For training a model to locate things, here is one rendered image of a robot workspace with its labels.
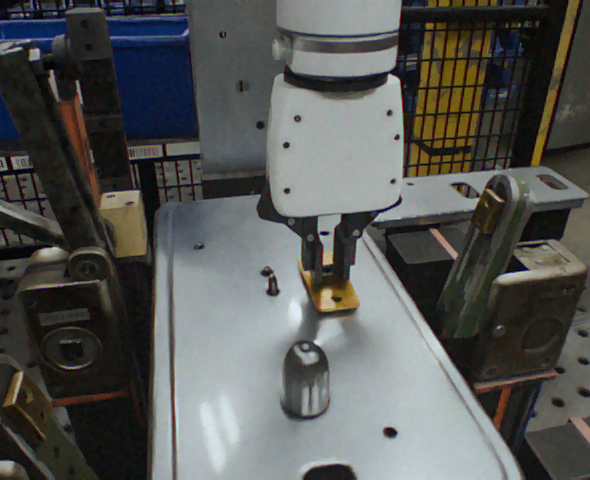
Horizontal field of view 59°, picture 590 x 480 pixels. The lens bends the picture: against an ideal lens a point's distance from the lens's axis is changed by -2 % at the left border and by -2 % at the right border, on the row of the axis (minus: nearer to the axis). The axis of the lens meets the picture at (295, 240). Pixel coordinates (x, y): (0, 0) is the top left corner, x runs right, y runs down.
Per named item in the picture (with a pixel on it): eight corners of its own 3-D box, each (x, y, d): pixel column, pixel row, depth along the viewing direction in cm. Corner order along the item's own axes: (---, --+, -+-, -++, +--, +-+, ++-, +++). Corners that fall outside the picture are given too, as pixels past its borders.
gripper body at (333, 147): (274, 74, 33) (277, 229, 39) (425, 67, 35) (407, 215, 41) (256, 50, 39) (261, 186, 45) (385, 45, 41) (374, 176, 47)
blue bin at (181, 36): (195, 136, 71) (185, 36, 65) (-30, 141, 70) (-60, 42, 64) (207, 101, 86) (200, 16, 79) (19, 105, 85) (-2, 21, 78)
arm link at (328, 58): (282, 40, 32) (283, 89, 33) (419, 35, 33) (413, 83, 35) (261, 20, 39) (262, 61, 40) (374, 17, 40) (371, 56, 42)
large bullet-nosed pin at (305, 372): (332, 429, 36) (336, 357, 32) (287, 437, 35) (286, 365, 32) (321, 394, 38) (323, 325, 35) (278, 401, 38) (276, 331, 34)
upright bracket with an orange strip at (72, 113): (151, 456, 66) (62, 45, 41) (140, 457, 66) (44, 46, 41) (151, 437, 69) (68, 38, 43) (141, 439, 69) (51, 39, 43)
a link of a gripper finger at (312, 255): (285, 219, 41) (286, 289, 45) (325, 215, 42) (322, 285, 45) (278, 201, 44) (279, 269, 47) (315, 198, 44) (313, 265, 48)
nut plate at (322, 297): (362, 306, 44) (363, 295, 43) (318, 312, 43) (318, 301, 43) (334, 253, 51) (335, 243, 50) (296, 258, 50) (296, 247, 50)
